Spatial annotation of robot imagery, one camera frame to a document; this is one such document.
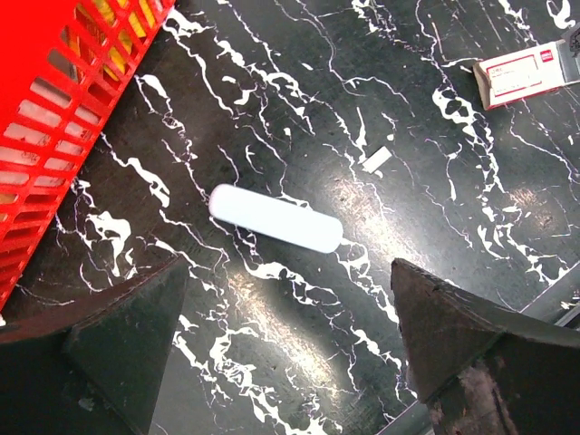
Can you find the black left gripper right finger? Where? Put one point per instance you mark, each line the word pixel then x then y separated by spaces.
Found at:
pixel 481 368

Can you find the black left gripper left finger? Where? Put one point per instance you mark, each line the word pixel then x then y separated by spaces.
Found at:
pixel 94 366

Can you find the staple box with tray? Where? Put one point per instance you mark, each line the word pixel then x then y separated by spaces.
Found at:
pixel 526 73

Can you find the red plastic basket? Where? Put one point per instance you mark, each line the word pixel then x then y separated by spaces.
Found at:
pixel 64 67

